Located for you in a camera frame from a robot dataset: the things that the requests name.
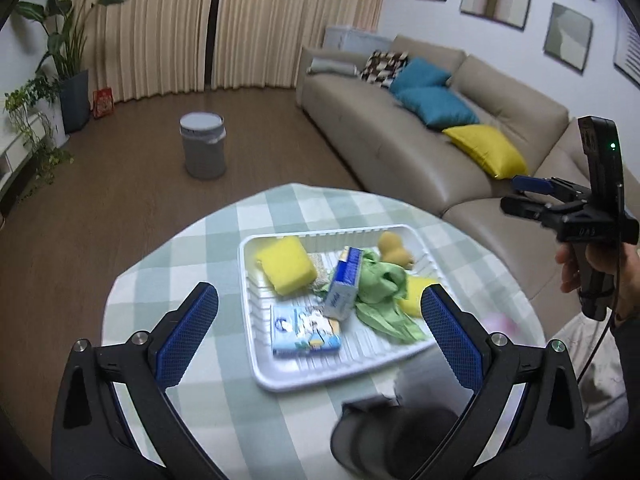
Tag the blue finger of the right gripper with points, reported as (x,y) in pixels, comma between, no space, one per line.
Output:
(555,187)
(530,209)

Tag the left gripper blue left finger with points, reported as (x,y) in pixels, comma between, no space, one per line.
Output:
(170,346)

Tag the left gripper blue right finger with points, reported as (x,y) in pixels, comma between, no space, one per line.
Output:
(465,344)

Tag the green satin cloth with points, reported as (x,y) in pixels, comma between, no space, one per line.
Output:
(381,284)

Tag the tan peanut-shaped sponge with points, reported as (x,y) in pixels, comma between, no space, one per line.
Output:
(392,250)

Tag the yellow rectangular sponge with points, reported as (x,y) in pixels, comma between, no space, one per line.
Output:
(286,265)

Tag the yellow blue cartoon sponge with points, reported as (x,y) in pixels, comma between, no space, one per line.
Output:
(343,288)

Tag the person's right hand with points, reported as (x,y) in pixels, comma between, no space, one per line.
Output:
(623,263)

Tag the yellow cushion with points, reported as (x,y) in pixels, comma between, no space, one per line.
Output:
(490,149)

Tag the yellow sponge in tray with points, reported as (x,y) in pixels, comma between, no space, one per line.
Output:
(411,304)

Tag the white plastic tray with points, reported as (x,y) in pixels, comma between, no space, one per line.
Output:
(362,349)

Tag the teal cushion front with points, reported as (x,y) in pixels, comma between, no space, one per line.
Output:
(437,107)

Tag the teal cushion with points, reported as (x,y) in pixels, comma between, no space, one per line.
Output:
(437,107)
(419,73)

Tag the blue cartoon tissue pack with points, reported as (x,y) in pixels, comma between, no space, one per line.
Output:
(302,331)

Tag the black cylindrical container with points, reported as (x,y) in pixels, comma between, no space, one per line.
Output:
(379,438)

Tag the green white checkered tablecloth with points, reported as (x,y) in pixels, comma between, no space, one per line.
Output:
(249,432)

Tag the beige leather sofa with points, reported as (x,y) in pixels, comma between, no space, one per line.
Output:
(392,153)

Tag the floral white fabric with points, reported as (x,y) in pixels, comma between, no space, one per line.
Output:
(602,388)

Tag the framed grey abstract picture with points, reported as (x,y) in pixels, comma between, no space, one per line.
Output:
(568,37)

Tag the teal cushion back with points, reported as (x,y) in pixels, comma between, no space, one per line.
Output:
(419,73)

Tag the striped framed picture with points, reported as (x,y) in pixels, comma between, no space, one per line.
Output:
(627,48)

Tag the black white patterned cushion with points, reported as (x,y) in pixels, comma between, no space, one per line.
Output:
(382,68)

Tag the grey round trash bin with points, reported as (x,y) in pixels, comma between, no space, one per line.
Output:
(202,135)

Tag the white storage box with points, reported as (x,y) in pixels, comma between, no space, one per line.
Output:
(351,39)

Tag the grey folded blanket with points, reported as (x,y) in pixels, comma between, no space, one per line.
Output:
(327,66)

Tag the white tv console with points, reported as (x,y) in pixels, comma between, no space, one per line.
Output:
(17,165)

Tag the red gift bag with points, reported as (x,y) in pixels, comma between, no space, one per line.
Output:
(103,103)

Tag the small trailing green plant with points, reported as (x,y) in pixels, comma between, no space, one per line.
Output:
(24,101)

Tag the tall potted leafy plant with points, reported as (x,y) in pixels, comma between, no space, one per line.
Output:
(64,23)

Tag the beige curtains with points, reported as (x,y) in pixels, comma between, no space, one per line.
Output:
(142,48)

